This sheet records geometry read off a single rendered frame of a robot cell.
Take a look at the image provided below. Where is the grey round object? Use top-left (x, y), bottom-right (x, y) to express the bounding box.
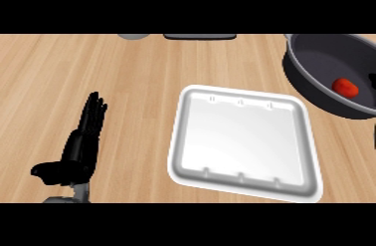
top-left (117, 33), bottom-right (152, 41)

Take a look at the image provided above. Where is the dark grey pot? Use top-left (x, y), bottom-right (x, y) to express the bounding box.
top-left (282, 33), bottom-right (376, 121)

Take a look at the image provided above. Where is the dark flat appliance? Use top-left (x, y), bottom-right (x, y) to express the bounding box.
top-left (163, 33), bottom-right (238, 41)

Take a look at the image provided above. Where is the white plastic tray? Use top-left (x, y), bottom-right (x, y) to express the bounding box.
top-left (167, 84), bottom-right (325, 204)

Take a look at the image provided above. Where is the red tomato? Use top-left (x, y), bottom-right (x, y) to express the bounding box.
top-left (331, 78), bottom-right (360, 99)

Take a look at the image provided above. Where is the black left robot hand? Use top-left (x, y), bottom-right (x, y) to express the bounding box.
top-left (30, 91), bottom-right (111, 187)

